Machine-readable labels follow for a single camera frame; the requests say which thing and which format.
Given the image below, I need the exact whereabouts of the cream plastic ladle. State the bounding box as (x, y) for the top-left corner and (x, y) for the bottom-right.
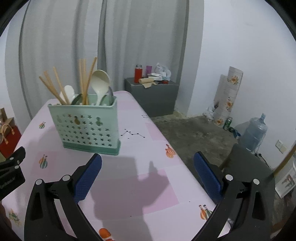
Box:
(90, 70), (110, 105)

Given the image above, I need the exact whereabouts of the red gift bag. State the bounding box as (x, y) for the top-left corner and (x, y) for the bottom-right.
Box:
(1, 123), (21, 159)

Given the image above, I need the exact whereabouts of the green can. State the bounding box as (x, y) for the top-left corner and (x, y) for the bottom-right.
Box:
(223, 116), (233, 131)

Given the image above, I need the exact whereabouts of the blue water jug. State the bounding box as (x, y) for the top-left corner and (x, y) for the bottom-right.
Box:
(238, 113), (268, 152)

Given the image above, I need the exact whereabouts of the green plastic utensil holder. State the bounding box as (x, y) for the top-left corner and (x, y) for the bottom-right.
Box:
(48, 94), (120, 156)

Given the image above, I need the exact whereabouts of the white scalloped ladle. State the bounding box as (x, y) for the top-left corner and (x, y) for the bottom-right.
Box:
(60, 85), (75, 104)

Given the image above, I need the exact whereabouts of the floral wallpaper roll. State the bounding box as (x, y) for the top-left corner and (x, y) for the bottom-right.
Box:
(214, 66), (243, 128)

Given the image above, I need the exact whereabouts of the dark grey cabinet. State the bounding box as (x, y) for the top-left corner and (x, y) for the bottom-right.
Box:
(125, 78), (179, 117)

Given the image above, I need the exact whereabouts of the clear plastic bag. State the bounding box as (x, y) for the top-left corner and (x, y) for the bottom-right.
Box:
(154, 63), (171, 80)

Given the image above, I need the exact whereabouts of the brown paper roll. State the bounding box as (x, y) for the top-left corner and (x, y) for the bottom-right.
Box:
(138, 77), (154, 84)

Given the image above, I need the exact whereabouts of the red thermos bottle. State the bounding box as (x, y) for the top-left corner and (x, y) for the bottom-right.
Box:
(134, 65), (142, 83)

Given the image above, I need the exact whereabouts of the purple cup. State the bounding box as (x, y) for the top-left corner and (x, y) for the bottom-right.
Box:
(145, 65), (152, 76)

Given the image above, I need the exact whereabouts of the grey curtain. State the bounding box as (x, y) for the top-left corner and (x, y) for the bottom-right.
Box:
(3, 1), (204, 129)

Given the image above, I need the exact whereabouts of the white wall socket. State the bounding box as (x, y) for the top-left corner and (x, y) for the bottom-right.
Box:
(275, 140), (287, 154)

